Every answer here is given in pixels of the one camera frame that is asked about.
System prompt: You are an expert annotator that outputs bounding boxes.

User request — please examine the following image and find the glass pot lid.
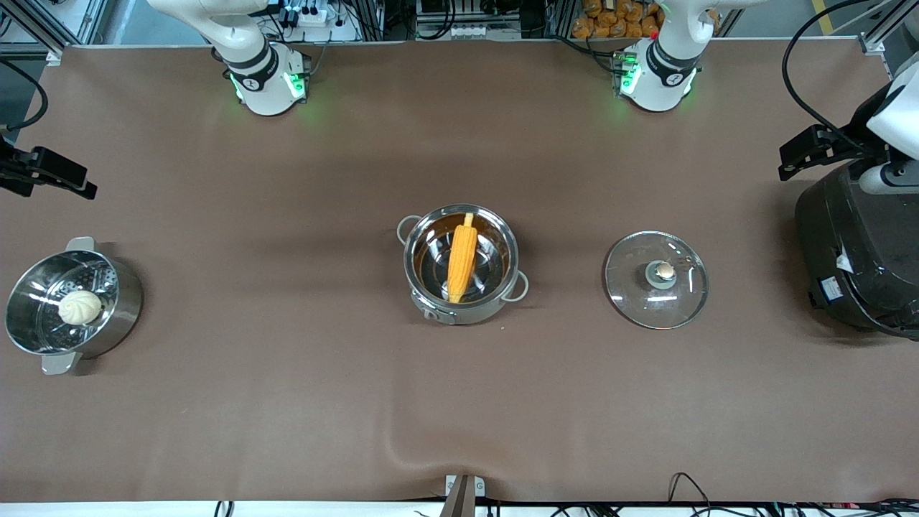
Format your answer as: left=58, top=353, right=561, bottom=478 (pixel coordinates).
left=604, top=230, right=710, bottom=330

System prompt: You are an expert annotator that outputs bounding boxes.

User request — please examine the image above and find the yellow corn cob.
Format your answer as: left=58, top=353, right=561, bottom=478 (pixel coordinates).
left=447, top=213, right=479, bottom=304

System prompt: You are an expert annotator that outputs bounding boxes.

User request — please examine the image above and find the steel steamer pot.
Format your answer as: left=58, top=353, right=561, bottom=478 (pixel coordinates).
left=4, top=236, right=144, bottom=376

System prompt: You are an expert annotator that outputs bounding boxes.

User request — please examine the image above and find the black rice cooker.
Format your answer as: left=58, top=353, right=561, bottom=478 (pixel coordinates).
left=795, top=162, right=919, bottom=340

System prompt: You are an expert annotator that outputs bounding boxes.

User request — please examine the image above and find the white steamed bun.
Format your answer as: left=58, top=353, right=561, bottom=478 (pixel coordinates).
left=57, top=289, right=103, bottom=326

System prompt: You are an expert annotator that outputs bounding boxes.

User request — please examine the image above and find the bag of orange buns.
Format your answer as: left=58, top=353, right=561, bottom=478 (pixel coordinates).
left=572, top=0, right=663, bottom=39

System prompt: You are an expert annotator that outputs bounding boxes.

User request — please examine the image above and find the white power strip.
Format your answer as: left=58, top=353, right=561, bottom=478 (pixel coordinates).
left=282, top=0, right=361, bottom=27

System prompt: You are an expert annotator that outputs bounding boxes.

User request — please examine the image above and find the brown table mat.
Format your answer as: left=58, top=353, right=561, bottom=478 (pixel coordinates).
left=0, top=39, right=919, bottom=503

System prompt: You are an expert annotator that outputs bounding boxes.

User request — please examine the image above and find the aluminium frame profile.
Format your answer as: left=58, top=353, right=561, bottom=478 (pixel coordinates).
left=0, top=0, right=67, bottom=67
left=857, top=0, right=919, bottom=56

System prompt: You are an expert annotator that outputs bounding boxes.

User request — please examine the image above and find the black cable loop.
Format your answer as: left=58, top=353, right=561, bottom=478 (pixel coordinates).
left=668, top=472, right=713, bottom=512

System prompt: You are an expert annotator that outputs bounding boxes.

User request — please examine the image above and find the steel pot with loop handles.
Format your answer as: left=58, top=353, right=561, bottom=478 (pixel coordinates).
left=397, top=204, right=530, bottom=326

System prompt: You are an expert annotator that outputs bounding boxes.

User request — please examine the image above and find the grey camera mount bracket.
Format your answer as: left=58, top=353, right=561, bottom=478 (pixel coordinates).
left=445, top=474, right=485, bottom=517

